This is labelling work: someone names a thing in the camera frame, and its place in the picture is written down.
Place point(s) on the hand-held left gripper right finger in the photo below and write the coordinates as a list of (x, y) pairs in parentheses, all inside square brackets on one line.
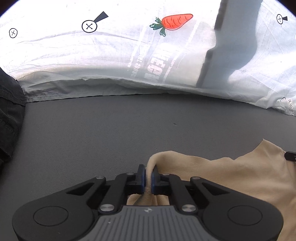
[(153, 183)]

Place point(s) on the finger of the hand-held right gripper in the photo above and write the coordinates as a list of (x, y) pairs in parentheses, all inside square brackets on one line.
[(291, 156)]

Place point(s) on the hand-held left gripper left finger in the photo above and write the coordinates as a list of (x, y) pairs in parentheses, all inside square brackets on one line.
[(143, 183)]

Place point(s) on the beige shirt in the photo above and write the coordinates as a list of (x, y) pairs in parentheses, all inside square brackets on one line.
[(231, 180)]

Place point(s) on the white printed sheet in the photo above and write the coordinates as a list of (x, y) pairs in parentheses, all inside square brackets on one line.
[(69, 58)]

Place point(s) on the black garment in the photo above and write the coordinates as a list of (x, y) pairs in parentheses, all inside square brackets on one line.
[(11, 111)]

